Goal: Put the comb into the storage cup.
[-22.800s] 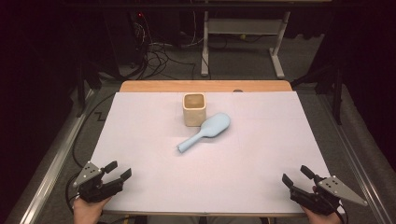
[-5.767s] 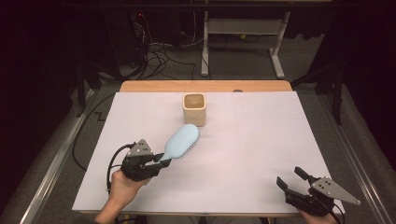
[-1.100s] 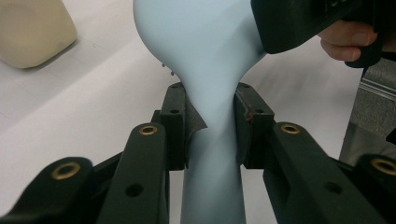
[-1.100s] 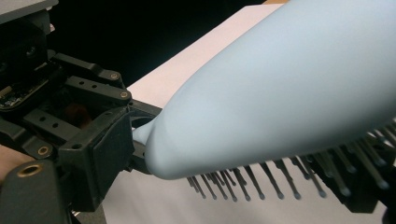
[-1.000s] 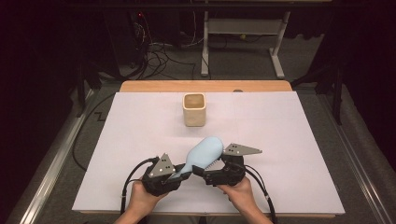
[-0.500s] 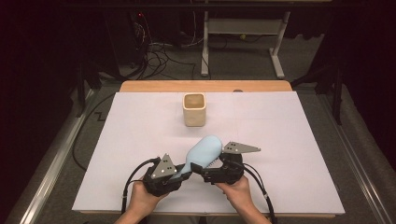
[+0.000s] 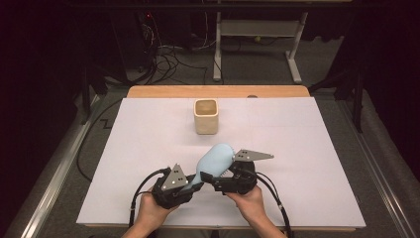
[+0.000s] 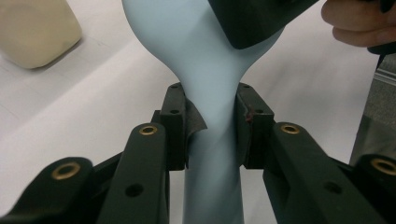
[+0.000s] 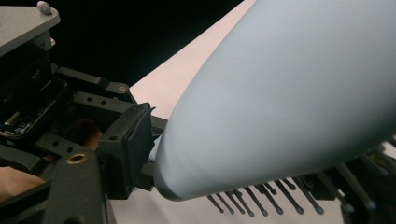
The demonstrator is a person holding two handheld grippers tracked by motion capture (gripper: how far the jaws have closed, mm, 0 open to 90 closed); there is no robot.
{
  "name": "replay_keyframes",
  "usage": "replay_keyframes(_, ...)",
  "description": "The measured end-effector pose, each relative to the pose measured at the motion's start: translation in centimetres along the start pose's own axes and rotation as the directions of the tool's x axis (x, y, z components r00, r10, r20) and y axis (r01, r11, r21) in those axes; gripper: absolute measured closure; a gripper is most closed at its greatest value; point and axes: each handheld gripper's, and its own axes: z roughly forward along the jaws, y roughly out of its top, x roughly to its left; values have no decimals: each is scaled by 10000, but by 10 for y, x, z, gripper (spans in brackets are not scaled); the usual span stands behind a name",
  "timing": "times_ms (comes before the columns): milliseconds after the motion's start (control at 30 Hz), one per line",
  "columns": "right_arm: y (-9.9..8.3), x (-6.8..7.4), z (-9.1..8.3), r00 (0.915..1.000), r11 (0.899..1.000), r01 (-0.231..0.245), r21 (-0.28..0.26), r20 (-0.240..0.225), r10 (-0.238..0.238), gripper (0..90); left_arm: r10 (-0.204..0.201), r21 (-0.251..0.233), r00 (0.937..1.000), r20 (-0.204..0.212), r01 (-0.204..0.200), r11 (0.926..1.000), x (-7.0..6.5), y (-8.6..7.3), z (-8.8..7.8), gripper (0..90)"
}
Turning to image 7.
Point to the metal floor rail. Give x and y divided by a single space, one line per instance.
56 178
379 178

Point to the light blue hairbrush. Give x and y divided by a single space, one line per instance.
214 160

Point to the white metal desk frame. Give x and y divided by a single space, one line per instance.
257 28

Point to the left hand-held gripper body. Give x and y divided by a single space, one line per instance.
171 195

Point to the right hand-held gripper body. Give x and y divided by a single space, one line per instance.
241 183

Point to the person's left hand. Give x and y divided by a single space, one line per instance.
148 214

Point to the small yellow ball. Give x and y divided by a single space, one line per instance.
258 38

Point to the wooden table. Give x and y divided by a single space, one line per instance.
214 91

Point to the white table sheet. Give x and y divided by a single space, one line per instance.
297 181

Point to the person's right hand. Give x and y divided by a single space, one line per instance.
251 205

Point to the beige square cup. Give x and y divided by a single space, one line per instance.
206 122

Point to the black stand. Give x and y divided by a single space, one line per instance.
357 102
86 95

